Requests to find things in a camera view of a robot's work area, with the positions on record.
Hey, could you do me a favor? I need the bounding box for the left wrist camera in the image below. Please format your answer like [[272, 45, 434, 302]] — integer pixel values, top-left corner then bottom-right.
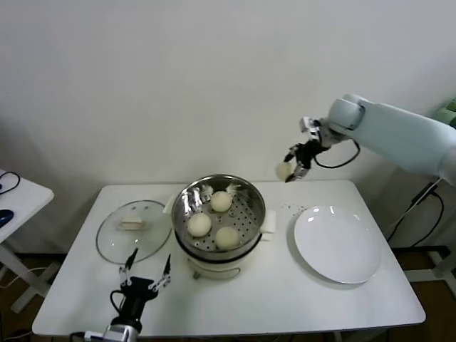
[[69, 330, 105, 342]]

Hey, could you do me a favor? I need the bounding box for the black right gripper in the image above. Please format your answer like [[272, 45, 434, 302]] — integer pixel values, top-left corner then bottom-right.
[[284, 123, 342, 184]]

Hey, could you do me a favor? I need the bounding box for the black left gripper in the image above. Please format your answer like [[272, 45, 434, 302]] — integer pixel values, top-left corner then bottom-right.
[[118, 248, 174, 323]]

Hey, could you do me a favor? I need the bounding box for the white side table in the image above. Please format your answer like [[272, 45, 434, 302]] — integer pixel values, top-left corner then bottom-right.
[[0, 167, 59, 314]]

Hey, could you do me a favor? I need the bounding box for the pale green appliance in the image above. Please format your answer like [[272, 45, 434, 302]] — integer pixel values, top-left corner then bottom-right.
[[434, 100, 456, 125]]

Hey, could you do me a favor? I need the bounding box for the round glass pot lid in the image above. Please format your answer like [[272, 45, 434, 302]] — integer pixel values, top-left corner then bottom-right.
[[95, 199, 173, 265]]

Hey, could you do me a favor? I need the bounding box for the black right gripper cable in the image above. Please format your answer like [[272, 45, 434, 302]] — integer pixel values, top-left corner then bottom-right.
[[315, 138, 361, 169]]

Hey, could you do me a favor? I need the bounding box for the black power cable with adapter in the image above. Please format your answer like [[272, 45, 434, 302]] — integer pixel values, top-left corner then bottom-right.
[[387, 177, 446, 249]]

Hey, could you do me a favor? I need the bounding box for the white electric cooking pot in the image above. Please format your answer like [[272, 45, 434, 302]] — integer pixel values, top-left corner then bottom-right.
[[163, 194, 278, 281]]

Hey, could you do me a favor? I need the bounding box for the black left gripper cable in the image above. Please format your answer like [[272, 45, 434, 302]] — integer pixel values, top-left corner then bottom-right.
[[109, 289, 128, 316]]

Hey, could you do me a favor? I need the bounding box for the black cable loop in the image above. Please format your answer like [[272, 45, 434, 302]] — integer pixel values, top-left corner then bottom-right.
[[0, 171, 21, 195]]

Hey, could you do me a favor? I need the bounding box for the large white plate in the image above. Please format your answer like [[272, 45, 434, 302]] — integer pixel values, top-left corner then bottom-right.
[[294, 205, 383, 285]]

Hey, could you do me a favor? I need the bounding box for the white steamed baozi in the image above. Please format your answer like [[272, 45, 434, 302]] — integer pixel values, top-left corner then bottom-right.
[[209, 191, 233, 214], [276, 162, 296, 181], [187, 213, 212, 239], [215, 227, 240, 250]]

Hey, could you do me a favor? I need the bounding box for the white floor cable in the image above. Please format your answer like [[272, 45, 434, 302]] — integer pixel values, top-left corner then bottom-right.
[[0, 266, 47, 288]]

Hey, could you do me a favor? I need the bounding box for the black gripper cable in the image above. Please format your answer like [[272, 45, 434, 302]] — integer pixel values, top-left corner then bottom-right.
[[109, 289, 128, 316], [315, 138, 361, 169]]

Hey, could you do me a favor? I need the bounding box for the perforated stainless steel steamer basket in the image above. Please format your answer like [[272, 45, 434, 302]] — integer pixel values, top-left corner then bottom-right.
[[172, 174, 267, 252]]

